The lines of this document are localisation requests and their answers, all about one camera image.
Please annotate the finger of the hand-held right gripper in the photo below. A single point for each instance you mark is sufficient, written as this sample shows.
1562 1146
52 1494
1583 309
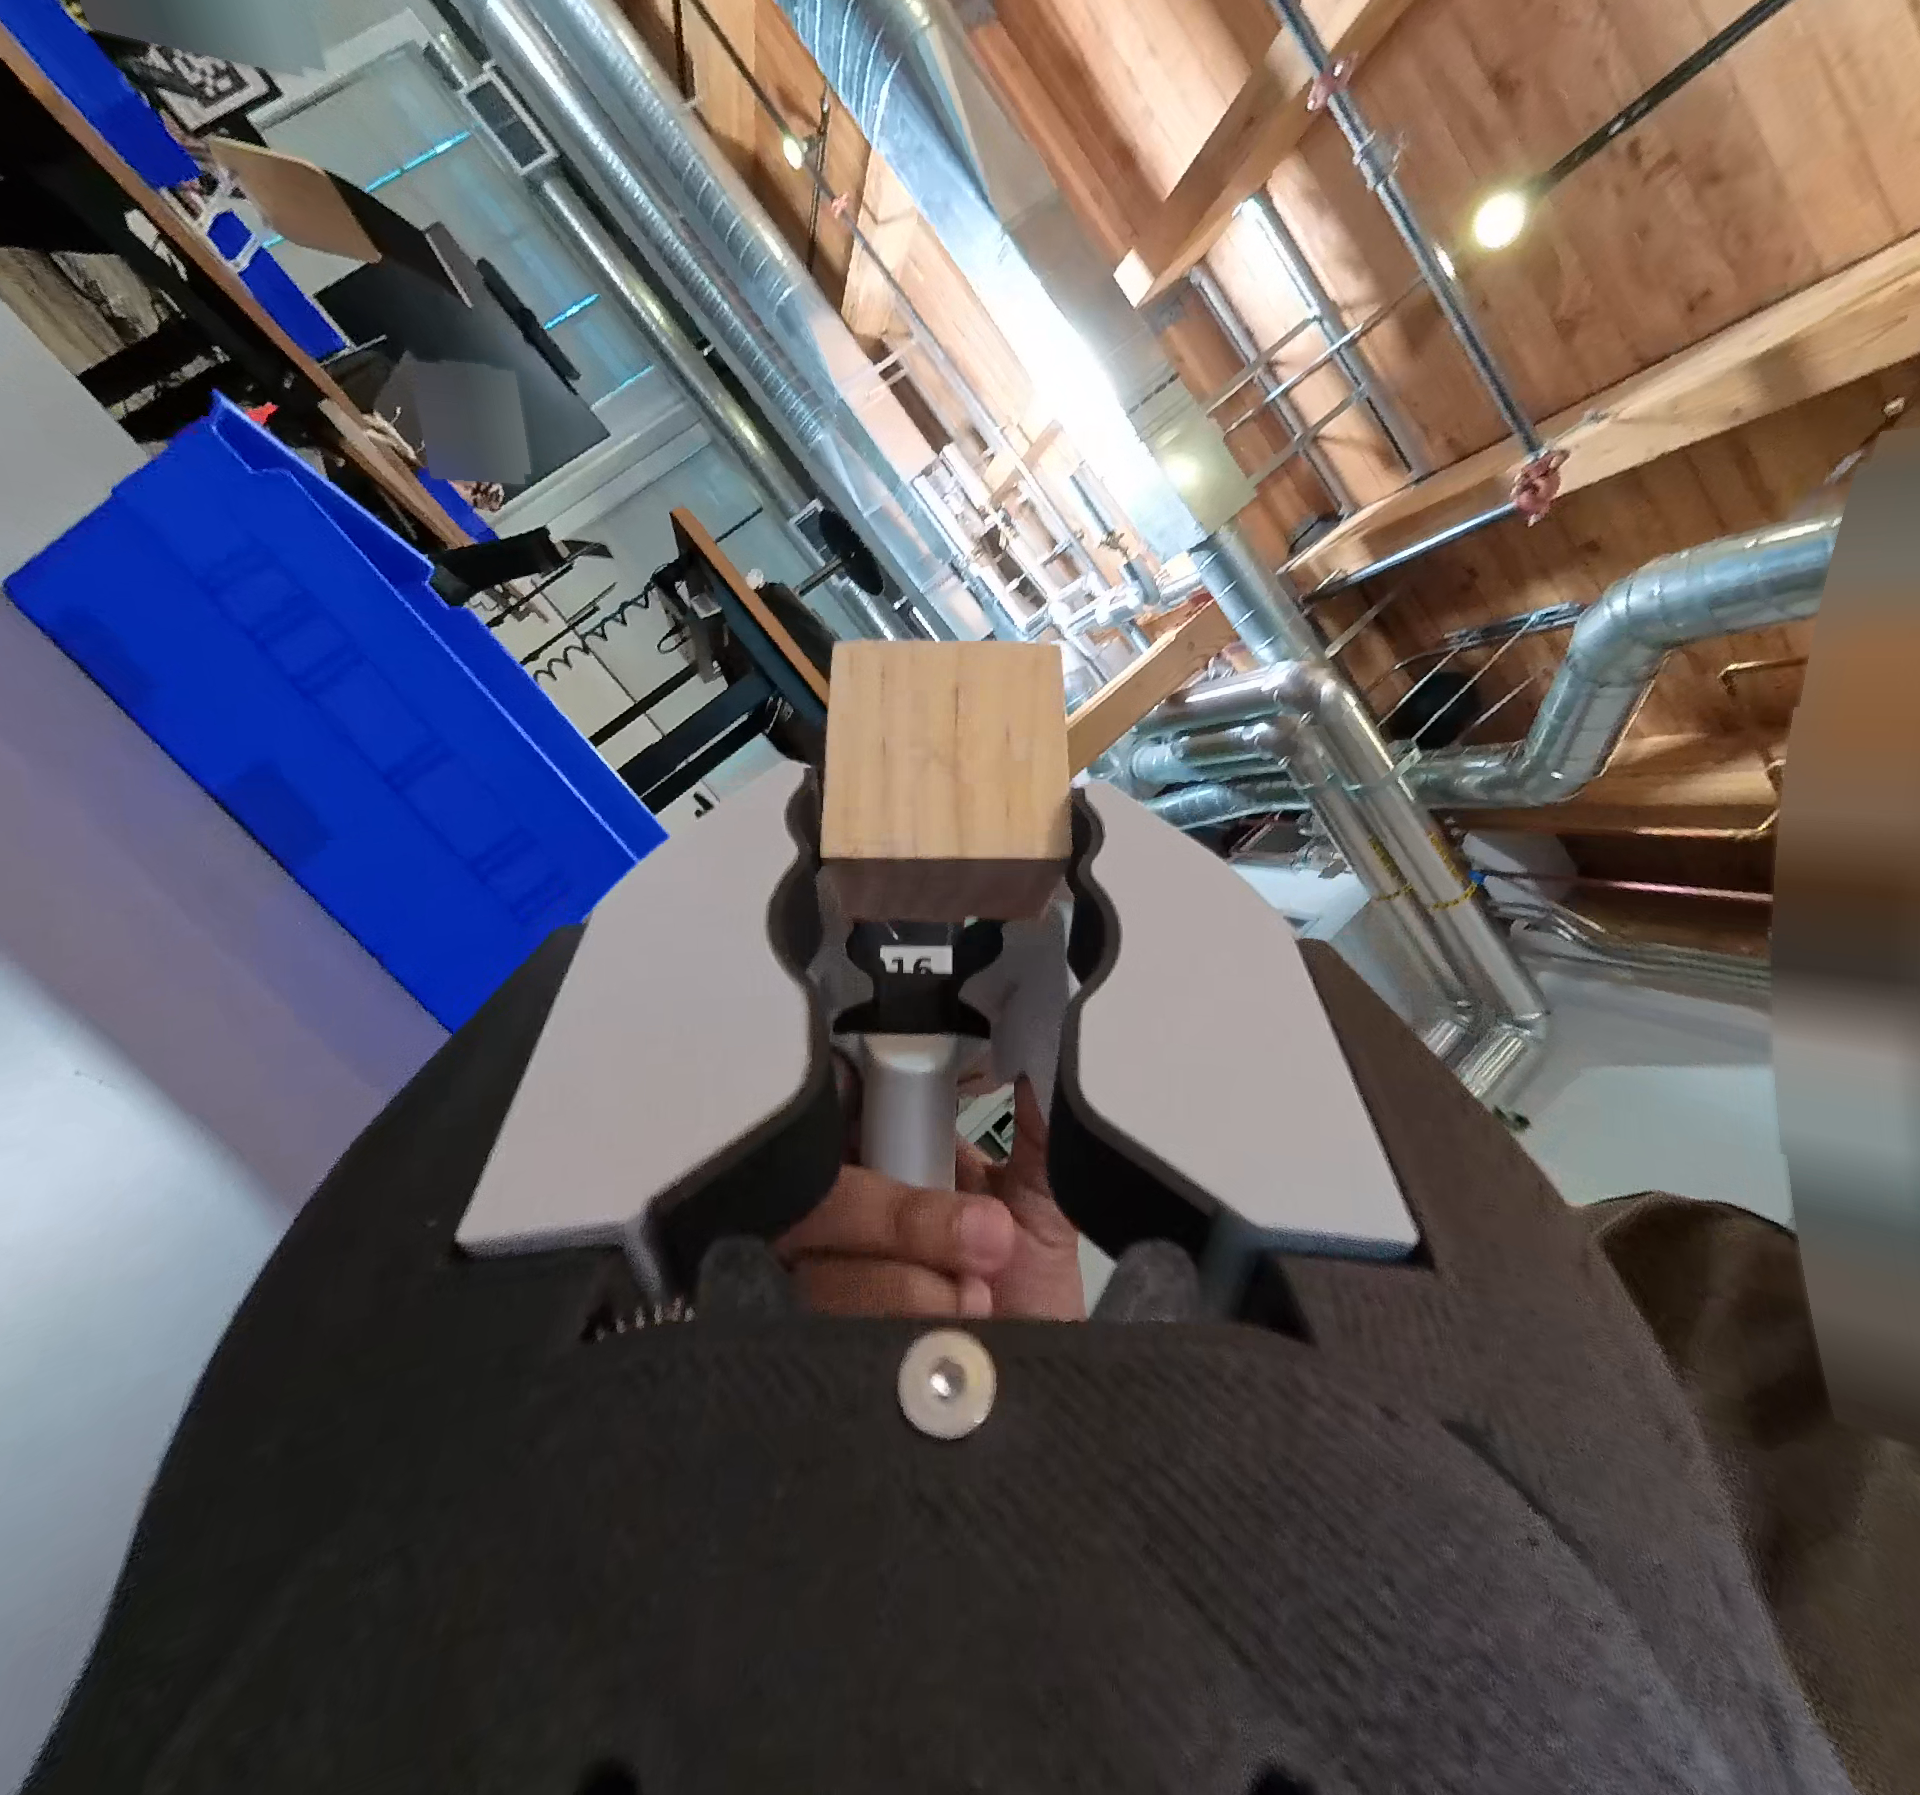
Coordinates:
827 933
1037 1002

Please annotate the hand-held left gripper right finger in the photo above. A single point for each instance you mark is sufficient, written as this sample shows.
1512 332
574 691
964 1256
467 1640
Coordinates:
1245 1075

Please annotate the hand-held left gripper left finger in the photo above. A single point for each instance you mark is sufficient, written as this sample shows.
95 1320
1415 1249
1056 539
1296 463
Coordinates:
644 1075

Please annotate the blue striped wooden cube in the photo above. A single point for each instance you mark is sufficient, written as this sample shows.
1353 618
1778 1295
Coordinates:
943 759

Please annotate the blue plastic bin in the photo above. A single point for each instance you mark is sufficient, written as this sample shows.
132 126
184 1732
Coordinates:
302 714
90 70
457 503
278 286

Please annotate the wood-edged background desk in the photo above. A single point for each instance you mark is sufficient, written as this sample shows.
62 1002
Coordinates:
750 612
223 280

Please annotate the grey desk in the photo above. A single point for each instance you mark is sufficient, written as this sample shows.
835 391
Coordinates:
120 1149

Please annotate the person's right hand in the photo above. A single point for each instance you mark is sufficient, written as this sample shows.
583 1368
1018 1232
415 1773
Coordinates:
930 1255

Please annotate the black office chair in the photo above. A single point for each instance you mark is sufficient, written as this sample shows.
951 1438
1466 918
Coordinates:
509 570

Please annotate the silver pipe cluster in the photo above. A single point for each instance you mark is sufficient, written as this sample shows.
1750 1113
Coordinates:
1576 685

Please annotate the black monitor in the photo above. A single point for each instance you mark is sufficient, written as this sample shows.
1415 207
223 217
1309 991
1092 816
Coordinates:
524 369

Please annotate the cardboard box flap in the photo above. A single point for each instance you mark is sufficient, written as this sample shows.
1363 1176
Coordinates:
293 198

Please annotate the black white tag sign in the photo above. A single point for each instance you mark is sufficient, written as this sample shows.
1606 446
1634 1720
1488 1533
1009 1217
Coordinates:
193 85

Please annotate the wooden post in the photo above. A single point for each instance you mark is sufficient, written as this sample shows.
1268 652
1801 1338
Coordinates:
1156 677

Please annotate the silver ventilation duct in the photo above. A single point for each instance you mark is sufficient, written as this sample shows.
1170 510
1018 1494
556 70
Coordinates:
841 100

